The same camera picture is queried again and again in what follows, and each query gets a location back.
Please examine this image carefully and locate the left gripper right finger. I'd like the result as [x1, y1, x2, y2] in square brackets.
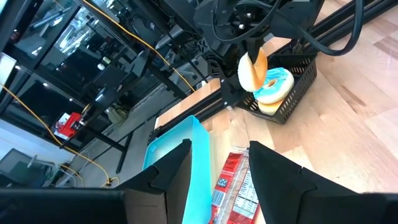
[248, 141, 398, 224]

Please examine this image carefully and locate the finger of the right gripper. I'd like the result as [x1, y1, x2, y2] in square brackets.
[198, 40, 248, 107]
[247, 39, 265, 65]

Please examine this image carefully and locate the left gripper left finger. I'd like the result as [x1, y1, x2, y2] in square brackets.
[0, 139, 193, 224]

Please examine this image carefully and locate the plain toy donut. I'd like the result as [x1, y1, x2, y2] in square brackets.
[237, 47, 269, 93]

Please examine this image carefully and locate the red snack packet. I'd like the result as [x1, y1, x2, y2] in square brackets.
[210, 146, 261, 224]

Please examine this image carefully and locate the black mesh basket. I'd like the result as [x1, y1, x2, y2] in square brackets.
[236, 53, 318, 125]

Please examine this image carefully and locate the teal plastic tray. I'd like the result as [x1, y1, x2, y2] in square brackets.
[142, 114, 213, 224]

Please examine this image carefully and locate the red box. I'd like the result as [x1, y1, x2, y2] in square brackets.
[53, 111, 83, 140]

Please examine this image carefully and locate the dark computer monitor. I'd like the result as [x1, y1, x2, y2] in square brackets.
[0, 148, 60, 189]

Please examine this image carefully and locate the black shelving rack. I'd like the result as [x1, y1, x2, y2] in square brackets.
[0, 0, 200, 150]

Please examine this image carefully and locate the yellow floor cable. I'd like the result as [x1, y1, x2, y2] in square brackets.
[0, 83, 121, 189]

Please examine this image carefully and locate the yellow hanging cable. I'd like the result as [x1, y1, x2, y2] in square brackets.
[88, 0, 197, 93]

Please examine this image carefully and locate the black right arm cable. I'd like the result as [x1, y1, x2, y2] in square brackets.
[211, 0, 365, 57]

